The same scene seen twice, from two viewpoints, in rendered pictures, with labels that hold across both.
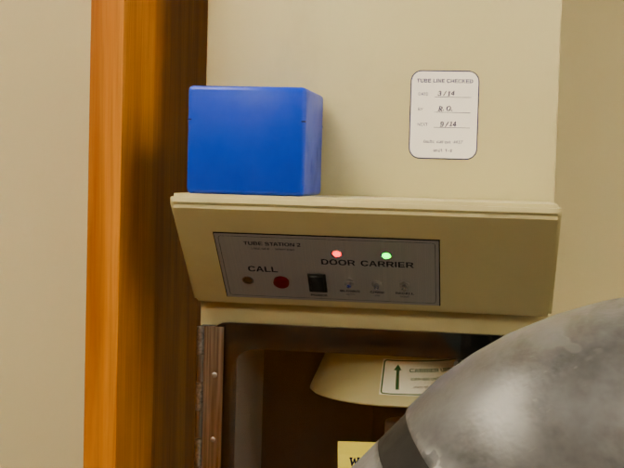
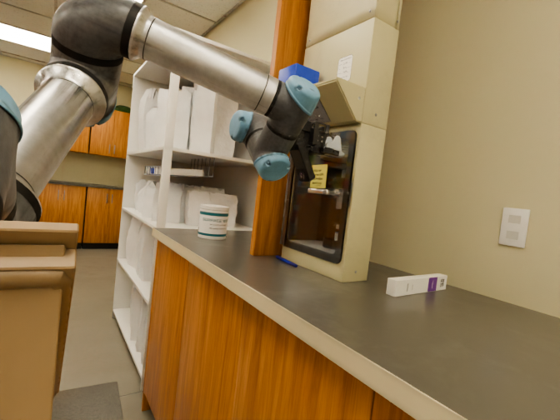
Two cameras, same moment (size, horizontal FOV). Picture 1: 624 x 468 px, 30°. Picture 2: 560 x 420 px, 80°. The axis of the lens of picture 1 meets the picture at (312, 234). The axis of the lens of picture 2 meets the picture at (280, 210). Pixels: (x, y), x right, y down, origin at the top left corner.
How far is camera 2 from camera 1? 0.89 m
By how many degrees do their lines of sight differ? 47
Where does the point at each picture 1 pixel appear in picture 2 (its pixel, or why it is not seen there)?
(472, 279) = (332, 109)
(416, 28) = (341, 47)
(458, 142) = (346, 76)
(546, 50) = (368, 41)
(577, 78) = (466, 76)
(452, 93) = (347, 62)
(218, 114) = (282, 75)
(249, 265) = not seen: hidden behind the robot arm
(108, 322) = not seen: hidden behind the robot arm
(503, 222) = (326, 85)
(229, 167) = not seen: hidden behind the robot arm
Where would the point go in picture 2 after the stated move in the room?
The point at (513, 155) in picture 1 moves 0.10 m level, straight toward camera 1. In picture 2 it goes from (357, 76) to (332, 66)
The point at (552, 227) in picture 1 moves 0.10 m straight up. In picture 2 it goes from (337, 84) to (341, 47)
